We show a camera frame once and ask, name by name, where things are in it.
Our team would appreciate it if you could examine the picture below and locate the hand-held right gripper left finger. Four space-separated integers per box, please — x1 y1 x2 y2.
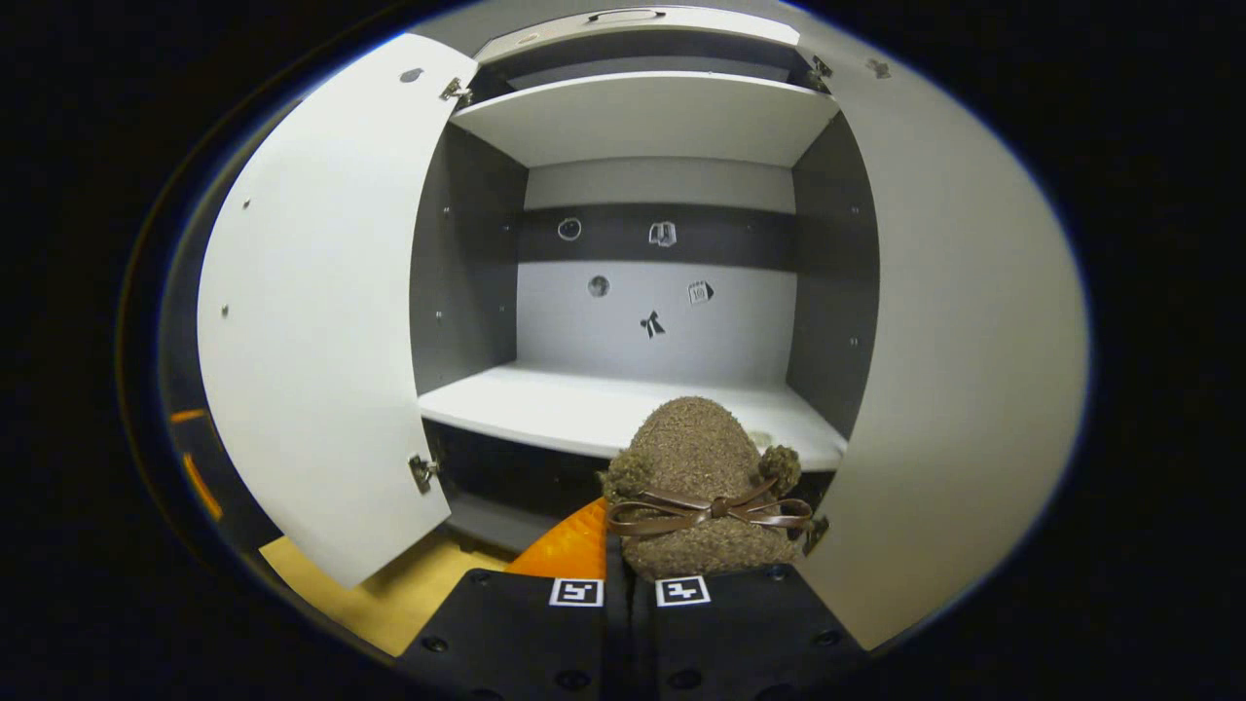
399 497 610 701

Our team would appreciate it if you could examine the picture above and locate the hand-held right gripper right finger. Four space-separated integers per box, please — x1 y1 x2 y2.
626 563 872 701

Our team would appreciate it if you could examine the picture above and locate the brown fuzzy shoe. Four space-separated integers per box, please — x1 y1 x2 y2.
599 396 814 580

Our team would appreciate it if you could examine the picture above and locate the white cabinet door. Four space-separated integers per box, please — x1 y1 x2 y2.
198 34 478 590
793 19 1091 651

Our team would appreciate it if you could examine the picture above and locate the white shoe cabinet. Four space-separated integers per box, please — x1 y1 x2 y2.
409 5 882 556

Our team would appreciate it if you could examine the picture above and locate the white cabinet drawer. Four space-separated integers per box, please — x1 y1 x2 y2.
474 5 801 64

